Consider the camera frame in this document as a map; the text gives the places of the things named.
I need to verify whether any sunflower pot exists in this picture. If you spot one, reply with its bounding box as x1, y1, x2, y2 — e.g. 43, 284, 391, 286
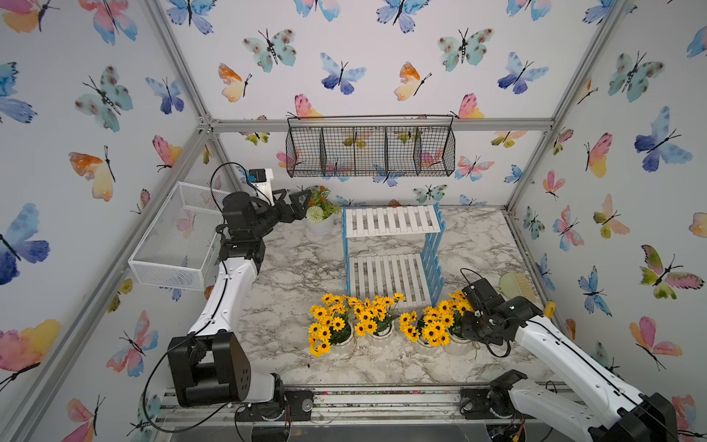
436, 290, 475, 357
399, 309, 449, 349
307, 294, 353, 357
348, 293, 405, 338

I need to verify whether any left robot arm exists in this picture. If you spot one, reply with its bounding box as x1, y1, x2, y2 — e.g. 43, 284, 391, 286
167, 190, 312, 408

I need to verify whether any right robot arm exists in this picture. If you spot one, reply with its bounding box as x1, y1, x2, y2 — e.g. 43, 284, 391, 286
460, 278, 679, 441

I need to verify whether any mixed flower pot behind shelf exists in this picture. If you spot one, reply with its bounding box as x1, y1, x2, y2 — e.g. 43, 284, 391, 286
306, 185, 342, 239

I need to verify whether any green hand brush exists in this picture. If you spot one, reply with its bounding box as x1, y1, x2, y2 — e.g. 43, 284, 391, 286
499, 273, 539, 304

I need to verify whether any yellow toy shovel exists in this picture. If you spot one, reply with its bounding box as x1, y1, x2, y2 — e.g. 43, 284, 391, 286
543, 301, 556, 320

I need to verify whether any blue white wooden shelf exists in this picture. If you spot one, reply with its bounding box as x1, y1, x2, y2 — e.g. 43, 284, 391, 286
342, 204, 446, 311

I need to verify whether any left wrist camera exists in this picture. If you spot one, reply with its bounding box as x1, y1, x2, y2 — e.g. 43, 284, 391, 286
247, 169, 274, 206

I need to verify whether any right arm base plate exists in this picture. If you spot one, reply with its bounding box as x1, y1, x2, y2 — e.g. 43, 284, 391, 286
460, 387, 516, 420

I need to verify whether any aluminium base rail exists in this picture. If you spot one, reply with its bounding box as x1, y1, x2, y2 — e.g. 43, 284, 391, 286
156, 380, 598, 428

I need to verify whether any white mesh wall basket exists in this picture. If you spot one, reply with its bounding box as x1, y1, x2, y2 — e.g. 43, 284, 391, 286
128, 182, 228, 291

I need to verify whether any black wire wall basket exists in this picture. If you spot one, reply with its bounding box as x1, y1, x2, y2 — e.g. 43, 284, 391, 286
278, 115, 456, 179

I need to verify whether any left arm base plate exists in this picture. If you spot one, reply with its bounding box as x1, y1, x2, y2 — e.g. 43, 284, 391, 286
235, 389, 314, 423

